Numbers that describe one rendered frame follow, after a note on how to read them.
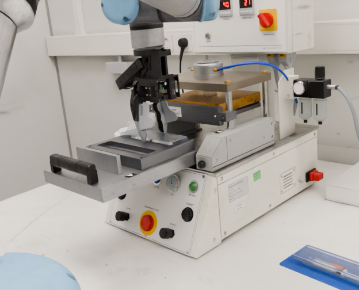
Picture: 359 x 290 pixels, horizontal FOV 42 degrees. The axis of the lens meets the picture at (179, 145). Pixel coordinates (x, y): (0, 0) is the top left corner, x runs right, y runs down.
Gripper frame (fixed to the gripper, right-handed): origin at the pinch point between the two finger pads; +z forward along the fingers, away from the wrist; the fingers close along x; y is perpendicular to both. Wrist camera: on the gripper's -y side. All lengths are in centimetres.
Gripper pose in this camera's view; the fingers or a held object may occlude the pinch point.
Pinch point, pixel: (152, 133)
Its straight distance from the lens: 112.4
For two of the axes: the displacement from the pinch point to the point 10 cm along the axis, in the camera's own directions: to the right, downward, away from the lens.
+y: 7.1, 1.3, -6.9
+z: 0.9, 9.6, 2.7
